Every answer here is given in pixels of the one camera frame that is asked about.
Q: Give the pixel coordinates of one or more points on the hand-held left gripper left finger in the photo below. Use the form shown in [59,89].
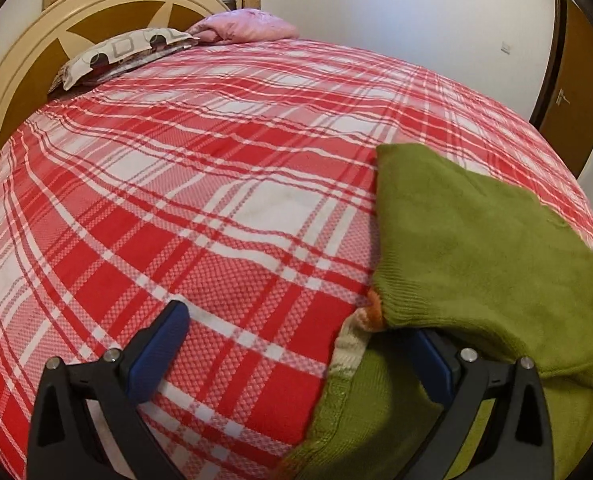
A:
[161,350]

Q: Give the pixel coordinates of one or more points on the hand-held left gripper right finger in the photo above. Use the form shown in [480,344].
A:
[434,366]

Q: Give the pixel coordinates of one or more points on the green orange striped knit sweater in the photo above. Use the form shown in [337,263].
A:
[476,240]

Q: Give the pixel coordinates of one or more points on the red white plaid bed sheet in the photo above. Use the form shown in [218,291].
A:
[201,185]

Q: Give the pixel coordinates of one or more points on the grey patterned pillow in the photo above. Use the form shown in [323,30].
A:
[121,50]

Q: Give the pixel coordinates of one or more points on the brown wooden door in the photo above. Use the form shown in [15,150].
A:
[581,85]

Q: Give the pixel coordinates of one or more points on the cream wooden headboard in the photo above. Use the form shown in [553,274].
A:
[16,55]

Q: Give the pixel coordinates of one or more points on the pink pillow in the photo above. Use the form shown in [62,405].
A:
[246,27]

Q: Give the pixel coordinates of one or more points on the white wall switch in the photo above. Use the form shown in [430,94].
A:
[506,48]

